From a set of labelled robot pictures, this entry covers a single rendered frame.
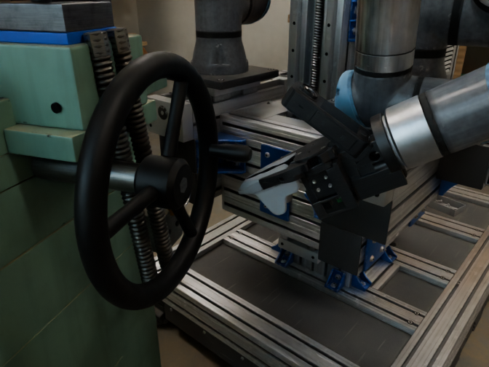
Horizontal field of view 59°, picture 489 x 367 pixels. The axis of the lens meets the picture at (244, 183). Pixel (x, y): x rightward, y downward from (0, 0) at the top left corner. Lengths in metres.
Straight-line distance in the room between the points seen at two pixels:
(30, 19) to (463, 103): 0.46
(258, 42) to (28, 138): 3.48
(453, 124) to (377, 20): 0.16
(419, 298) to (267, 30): 2.95
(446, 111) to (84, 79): 0.38
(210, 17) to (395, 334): 0.91
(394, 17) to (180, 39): 3.82
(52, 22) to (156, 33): 3.98
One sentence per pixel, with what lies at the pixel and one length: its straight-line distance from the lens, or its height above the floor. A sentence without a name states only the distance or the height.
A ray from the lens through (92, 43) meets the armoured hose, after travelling 0.51.
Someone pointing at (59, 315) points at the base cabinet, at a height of 0.59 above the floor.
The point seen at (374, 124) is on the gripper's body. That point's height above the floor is 0.87.
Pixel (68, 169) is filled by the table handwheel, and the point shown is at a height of 0.82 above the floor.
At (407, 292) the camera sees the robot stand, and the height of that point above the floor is 0.21.
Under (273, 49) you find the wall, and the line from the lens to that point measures 3.88.
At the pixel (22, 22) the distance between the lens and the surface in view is 0.54.
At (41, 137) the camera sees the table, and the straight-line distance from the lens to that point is 0.52.
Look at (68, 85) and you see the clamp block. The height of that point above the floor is 0.92.
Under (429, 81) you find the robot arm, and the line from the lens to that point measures 0.61.
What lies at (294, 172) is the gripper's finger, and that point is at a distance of 0.51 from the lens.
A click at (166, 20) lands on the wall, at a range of 4.39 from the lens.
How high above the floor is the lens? 1.01
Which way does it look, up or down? 25 degrees down
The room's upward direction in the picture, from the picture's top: straight up
